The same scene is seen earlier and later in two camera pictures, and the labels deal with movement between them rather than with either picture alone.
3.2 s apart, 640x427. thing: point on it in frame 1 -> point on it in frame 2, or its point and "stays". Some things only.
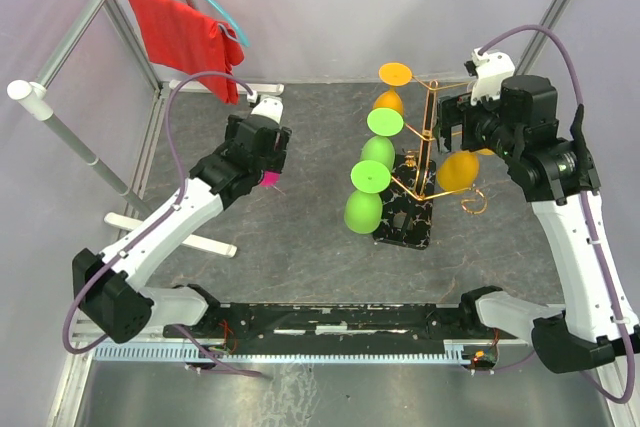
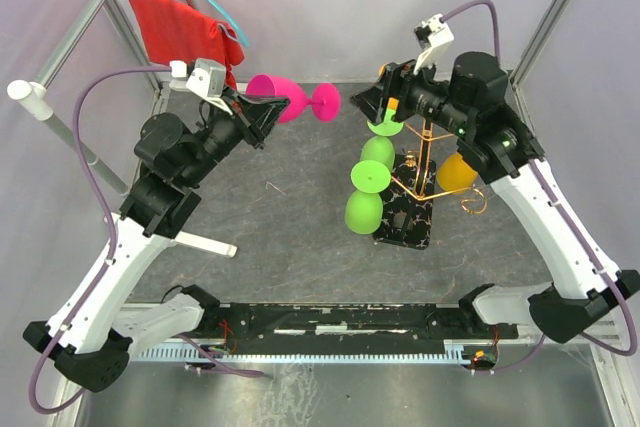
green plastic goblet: x=363 y=207 stays
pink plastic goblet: x=270 y=179 -> x=326 y=101
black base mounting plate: x=263 y=323 stays
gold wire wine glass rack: x=407 y=211 stays
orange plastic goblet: x=458 y=170 stays
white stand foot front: x=129 y=223 stays
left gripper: x=276 y=159 -> x=261 y=113
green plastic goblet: x=384 y=123 stays
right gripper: x=458 y=110 -> x=397 y=81
